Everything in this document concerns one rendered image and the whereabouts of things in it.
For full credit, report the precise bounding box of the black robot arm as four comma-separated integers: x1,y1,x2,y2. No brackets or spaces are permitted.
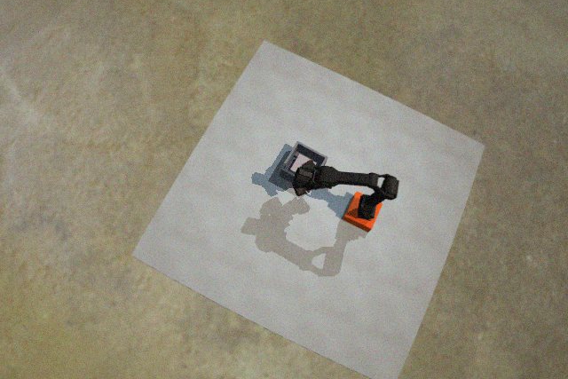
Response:
294,160,398,221

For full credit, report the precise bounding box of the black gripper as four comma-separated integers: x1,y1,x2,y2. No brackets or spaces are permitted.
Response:
292,182,319,196

